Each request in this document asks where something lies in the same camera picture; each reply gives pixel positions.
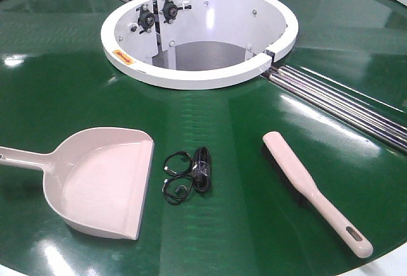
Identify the pink hand brush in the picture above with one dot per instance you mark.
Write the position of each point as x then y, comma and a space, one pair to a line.
299, 180

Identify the pink plastic dustpan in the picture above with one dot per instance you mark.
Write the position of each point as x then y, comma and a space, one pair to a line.
95, 180

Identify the orange warning sticker front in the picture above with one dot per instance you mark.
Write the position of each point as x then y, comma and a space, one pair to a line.
126, 59

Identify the chrome rollers right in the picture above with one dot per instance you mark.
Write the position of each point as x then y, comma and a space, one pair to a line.
340, 104

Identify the black bearing mount right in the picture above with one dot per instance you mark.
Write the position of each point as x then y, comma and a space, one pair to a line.
170, 10

